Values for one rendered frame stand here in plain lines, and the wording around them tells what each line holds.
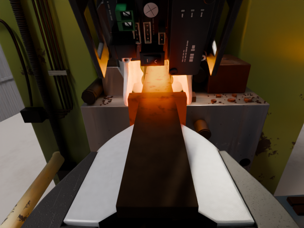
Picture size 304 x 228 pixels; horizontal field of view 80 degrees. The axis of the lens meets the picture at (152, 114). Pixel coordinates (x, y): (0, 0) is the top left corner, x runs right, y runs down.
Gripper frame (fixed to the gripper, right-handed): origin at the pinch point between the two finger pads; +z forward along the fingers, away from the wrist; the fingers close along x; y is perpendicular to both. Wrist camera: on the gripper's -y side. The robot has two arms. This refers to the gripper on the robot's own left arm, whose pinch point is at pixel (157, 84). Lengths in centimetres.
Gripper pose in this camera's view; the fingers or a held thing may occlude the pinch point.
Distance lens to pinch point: 22.4
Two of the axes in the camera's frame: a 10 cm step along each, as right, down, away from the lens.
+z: 0.4, 5.4, 8.4
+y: 0.0, 8.4, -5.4
